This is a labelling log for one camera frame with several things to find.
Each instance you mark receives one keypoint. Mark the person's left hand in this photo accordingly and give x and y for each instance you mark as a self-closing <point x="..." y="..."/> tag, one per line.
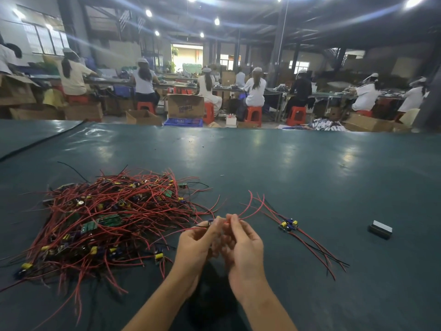
<point x="196" y="251"/>

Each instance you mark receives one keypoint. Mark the person's right hand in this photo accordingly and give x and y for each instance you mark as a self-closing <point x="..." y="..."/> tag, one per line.
<point x="244" y="262"/>

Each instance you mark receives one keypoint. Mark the person's right forearm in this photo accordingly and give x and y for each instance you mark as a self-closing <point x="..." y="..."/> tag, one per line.
<point x="262" y="312"/>

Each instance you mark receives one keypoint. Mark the dark green table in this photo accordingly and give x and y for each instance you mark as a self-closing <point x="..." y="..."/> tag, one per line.
<point x="344" y="182"/>

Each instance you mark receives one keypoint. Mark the blue plastic crate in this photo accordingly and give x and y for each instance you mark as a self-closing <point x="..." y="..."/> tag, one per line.
<point x="183" y="122"/>

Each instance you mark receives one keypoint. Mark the small black grey block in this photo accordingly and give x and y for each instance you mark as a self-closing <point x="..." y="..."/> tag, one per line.
<point x="380" y="229"/>

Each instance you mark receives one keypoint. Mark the red plastic stool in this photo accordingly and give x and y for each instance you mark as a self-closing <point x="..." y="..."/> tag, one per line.
<point x="297" y="115"/>
<point x="77" y="98"/>
<point x="209" y="112"/>
<point x="145" y="106"/>
<point x="364" y="113"/>
<point x="253" y="115"/>

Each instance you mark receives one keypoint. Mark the heap of black white items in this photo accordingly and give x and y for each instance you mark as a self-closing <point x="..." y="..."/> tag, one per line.
<point x="327" y="124"/>

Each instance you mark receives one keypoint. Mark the yellow sack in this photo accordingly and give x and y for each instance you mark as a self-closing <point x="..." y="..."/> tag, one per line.
<point x="54" y="98"/>

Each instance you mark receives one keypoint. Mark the large open cardboard box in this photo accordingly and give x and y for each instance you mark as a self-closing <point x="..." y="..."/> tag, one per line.
<point x="17" y="89"/>

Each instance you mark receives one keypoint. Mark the grid window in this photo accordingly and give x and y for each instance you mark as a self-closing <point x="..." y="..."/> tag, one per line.
<point x="43" y="38"/>

